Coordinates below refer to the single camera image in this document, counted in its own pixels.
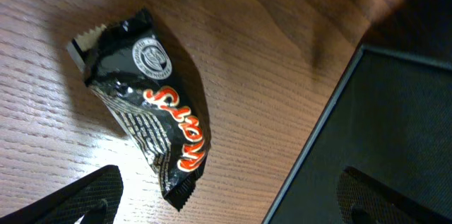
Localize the black Mars candy wrapper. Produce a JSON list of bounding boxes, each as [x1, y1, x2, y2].
[[66, 8, 211, 211]]

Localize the black gift box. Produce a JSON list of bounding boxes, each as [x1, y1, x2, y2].
[[263, 0, 451, 223]]

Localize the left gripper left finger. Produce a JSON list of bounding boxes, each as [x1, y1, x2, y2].
[[1, 165, 124, 224]]

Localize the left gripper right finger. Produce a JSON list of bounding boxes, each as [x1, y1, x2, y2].
[[336, 167, 451, 224]]

